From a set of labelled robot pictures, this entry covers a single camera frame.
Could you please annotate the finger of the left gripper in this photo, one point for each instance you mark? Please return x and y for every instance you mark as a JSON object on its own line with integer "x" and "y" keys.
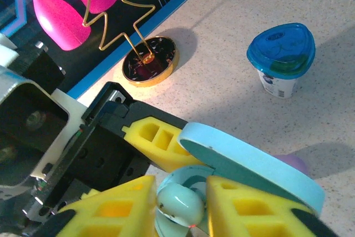
{"x": 90, "y": 193}
{"x": 161, "y": 140}

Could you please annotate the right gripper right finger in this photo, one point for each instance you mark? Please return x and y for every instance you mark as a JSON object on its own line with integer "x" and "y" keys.
{"x": 249, "y": 214}

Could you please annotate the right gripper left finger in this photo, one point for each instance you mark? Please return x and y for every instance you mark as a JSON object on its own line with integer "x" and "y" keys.
{"x": 111, "y": 214}

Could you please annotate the light blue earbud charging case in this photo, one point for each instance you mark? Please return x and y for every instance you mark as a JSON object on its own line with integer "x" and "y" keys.
{"x": 249, "y": 162}

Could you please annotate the light blue earbud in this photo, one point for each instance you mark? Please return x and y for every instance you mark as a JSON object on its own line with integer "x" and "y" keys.
{"x": 180, "y": 203}

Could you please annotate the purple earbud charging case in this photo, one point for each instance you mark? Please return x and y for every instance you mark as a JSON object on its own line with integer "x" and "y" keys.
{"x": 294, "y": 163}

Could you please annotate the blue lid yogurt cup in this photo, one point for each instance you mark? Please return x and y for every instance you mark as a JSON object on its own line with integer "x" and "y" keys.
{"x": 280, "y": 48}

